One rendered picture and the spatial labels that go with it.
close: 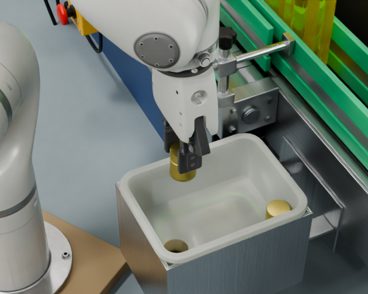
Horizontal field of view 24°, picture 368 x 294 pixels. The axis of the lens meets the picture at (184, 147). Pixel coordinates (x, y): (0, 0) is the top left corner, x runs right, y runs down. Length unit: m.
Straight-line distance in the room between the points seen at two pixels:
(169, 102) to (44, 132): 0.67
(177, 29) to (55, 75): 0.95
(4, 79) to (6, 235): 0.26
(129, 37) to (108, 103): 0.85
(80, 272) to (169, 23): 0.64
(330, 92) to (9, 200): 0.47
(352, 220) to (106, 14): 0.52
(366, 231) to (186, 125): 0.32
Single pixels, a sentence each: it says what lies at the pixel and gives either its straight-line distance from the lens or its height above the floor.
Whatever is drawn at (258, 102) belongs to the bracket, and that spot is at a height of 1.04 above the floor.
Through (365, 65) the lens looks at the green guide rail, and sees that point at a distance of 1.23.
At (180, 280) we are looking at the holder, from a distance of 1.13.
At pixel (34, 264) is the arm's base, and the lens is 1.34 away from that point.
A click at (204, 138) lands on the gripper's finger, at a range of 1.01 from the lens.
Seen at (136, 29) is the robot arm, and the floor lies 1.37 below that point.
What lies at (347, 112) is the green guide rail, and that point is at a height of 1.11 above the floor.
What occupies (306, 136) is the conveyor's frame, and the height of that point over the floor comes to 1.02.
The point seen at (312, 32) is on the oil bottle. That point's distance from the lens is 1.24.
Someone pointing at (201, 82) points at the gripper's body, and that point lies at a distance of 0.97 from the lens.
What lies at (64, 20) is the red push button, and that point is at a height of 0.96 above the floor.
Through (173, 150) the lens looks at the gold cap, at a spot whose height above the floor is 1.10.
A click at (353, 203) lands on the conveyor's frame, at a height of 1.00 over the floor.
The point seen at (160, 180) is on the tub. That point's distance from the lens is 1.22.
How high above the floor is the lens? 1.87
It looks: 45 degrees down
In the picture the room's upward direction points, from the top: straight up
